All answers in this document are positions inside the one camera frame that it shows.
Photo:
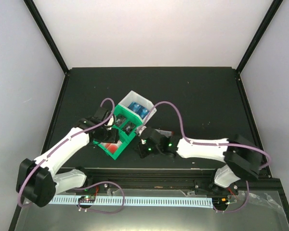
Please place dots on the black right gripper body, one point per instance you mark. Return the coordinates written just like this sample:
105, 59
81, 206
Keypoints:
144, 152

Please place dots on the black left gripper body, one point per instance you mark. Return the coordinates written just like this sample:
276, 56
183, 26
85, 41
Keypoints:
106, 137

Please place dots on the white bin with blue cards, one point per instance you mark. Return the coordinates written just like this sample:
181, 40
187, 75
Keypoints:
135, 97

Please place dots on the brown leather card holder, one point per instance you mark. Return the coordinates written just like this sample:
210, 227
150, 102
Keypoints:
165, 132

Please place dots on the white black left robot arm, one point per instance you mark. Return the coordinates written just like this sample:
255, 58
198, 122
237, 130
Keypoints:
39, 180

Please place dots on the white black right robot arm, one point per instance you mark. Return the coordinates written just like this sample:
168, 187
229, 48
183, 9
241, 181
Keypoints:
241, 162

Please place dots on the red white card stack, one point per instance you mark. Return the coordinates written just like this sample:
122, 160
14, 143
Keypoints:
112, 147

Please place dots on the black VIP card stack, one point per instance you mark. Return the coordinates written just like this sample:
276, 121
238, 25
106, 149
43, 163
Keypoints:
120, 119

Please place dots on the green bin with black cards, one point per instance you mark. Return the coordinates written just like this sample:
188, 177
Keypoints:
128, 119

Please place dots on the blue VIP card front stack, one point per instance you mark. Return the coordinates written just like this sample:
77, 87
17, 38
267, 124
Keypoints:
143, 112

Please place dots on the blue vip card stack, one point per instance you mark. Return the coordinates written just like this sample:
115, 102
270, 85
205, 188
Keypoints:
134, 107
143, 112

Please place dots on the blue VIP card rear stack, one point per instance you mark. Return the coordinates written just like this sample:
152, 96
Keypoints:
134, 107

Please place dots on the left controller circuit board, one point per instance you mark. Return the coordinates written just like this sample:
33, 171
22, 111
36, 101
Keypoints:
87, 199

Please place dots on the controller circuit board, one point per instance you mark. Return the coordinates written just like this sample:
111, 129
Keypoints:
223, 200
87, 199

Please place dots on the right controller circuit board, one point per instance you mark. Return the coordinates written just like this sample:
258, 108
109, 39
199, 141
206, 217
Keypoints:
223, 200

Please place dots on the clear acrylic front panel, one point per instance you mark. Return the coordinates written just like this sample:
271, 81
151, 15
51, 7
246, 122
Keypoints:
253, 217

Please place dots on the black aluminium frame rail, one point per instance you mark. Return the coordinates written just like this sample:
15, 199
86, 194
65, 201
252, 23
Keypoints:
149, 179

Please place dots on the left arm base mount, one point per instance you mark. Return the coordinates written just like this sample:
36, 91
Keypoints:
92, 190

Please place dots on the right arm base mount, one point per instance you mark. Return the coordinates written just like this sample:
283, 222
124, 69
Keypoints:
216, 188

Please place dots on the white slotted cable duct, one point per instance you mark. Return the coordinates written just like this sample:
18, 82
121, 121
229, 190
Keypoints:
135, 201

